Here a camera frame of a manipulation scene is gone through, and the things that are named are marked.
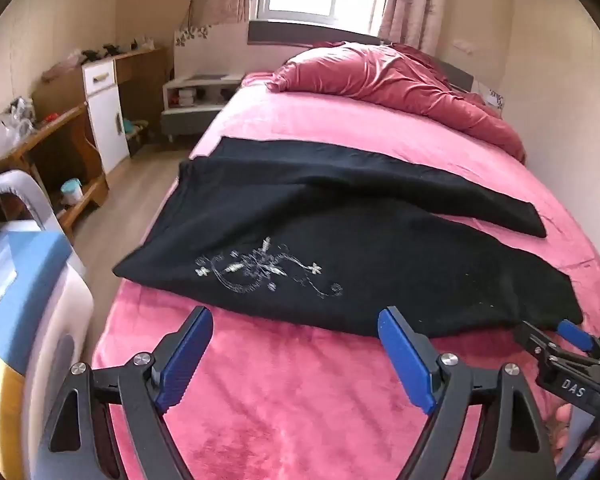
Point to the grey and white headboard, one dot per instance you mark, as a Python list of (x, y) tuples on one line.
[(280, 32)]

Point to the white cabinet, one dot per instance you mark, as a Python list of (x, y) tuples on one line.
[(107, 125)]

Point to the red duvet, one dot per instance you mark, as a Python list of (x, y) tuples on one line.
[(380, 75)]

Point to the black embroidered pants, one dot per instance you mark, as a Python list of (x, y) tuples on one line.
[(330, 240)]

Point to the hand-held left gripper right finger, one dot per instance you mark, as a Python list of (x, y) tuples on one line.
[(405, 360)]

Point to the person's right hand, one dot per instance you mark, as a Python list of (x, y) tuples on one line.
[(567, 427)]

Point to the white wall socket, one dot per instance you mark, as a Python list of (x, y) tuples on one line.
[(463, 46)]

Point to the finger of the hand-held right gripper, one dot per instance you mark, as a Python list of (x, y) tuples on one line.
[(532, 337), (575, 334)]

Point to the white nightstand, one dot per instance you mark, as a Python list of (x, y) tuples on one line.
[(200, 120)]

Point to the grey padded chair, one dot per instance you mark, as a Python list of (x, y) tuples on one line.
[(25, 185)]

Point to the bed with pink sheet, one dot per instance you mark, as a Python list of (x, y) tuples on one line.
[(305, 125)]

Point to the clear plastic bag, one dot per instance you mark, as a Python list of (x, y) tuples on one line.
[(7, 127)]

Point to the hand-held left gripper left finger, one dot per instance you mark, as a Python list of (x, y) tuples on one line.
[(185, 355)]

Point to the small teal container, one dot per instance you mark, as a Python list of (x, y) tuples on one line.
[(130, 125)]

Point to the wooden desk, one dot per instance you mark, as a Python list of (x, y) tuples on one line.
[(65, 150)]

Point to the black figurines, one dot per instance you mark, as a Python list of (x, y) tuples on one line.
[(102, 51)]

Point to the blue and white appliance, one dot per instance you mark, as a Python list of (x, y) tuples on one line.
[(20, 280)]

